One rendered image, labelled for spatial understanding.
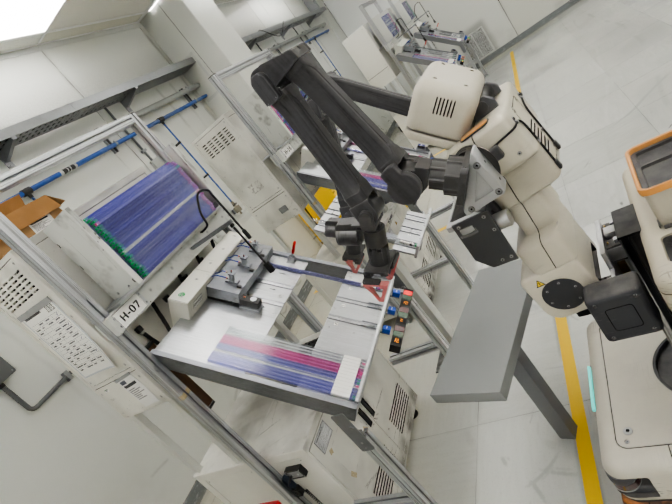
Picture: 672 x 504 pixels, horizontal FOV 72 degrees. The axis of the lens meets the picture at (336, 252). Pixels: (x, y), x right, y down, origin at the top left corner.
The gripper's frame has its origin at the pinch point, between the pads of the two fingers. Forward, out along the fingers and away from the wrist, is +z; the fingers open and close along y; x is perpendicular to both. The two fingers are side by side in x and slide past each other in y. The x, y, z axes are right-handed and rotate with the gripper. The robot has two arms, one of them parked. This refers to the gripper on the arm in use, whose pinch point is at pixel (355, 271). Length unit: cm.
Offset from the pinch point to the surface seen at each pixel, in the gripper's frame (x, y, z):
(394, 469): 24, 53, 36
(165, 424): -137, -9, 147
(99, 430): -155, 19, 121
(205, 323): -49, 31, 8
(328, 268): -17.4, -18.2, 13.7
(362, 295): 1.0, -4.6, 15.2
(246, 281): -41.2, 10.1, 3.2
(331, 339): -3.6, 22.9, 14.3
